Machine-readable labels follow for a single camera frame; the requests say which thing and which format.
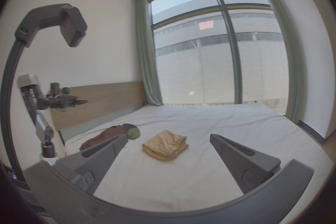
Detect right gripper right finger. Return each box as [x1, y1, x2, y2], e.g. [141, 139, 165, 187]
[210, 134, 282, 195]

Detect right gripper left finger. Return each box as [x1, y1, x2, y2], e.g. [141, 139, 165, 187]
[53, 134, 128, 195]

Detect tan shorts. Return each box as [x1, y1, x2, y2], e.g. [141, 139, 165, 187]
[142, 130, 189, 161]

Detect bed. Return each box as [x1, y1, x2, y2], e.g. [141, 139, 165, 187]
[51, 81, 334, 211]

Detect brown garment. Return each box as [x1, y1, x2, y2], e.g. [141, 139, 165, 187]
[79, 125, 128, 151]

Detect green garment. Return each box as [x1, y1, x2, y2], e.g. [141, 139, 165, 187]
[127, 126, 141, 140]

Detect window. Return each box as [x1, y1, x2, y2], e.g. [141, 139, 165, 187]
[148, 0, 292, 114]

